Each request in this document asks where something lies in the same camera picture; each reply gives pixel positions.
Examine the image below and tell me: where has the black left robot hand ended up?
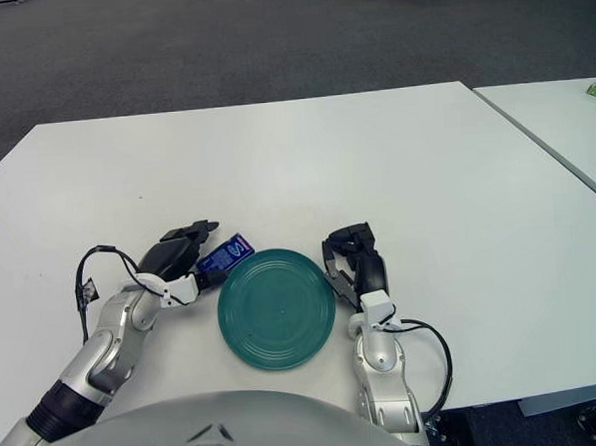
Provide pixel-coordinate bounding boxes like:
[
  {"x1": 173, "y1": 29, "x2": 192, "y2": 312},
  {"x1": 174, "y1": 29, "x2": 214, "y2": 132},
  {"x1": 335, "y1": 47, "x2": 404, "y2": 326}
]
[{"x1": 134, "y1": 218, "x2": 230, "y2": 310}]

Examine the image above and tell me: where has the green ribbed plate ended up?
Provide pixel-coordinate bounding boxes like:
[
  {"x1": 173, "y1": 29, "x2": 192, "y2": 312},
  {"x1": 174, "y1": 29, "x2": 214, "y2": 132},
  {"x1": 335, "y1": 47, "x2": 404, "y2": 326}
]
[{"x1": 214, "y1": 245, "x2": 340, "y2": 374}]

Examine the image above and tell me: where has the white table frame beam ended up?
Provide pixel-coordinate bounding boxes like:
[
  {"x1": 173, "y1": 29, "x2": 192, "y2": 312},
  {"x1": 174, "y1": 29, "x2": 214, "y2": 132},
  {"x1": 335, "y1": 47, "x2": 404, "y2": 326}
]
[{"x1": 517, "y1": 386, "x2": 596, "y2": 418}]

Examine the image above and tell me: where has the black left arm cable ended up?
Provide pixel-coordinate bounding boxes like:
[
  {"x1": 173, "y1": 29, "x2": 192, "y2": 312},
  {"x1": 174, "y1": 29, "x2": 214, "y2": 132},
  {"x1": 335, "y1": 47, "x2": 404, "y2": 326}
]
[{"x1": 72, "y1": 241, "x2": 165, "y2": 345}]

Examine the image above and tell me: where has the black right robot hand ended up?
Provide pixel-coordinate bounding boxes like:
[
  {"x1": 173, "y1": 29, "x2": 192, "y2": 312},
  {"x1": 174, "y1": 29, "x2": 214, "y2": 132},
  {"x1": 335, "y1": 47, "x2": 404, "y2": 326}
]
[{"x1": 320, "y1": 220, "x2": 399, "y2": 333}]

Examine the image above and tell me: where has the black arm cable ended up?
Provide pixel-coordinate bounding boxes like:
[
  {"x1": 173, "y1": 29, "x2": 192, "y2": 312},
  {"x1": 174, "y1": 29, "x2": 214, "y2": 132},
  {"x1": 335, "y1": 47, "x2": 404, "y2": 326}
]
[
  {"x1": 382, "y1": 316, "x2": 457, "y2": 424},
  {"x1": 72, "y1": 241, "x2": 165, "y2": 345}
]

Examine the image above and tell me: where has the blue gum pack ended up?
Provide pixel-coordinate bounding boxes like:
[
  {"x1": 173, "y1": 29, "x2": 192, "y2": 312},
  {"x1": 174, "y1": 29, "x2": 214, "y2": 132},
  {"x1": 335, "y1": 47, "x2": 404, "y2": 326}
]
[{"x1": 195, "y1": 232, "x2": 256, "y2": 275}]

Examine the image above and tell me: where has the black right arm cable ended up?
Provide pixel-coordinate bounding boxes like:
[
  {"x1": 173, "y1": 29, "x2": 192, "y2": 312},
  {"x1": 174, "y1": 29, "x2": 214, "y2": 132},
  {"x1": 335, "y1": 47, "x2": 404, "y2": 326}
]
[{"x1": 382, "y1": 316, "x2": 457, "y2": 424}]

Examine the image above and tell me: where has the grey robot torso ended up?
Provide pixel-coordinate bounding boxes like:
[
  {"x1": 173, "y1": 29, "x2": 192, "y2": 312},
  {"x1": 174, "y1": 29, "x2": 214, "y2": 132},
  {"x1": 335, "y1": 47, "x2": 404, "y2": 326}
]
[{"x1": 0, "y1": 379, "x2": 428, "y2": 446}]

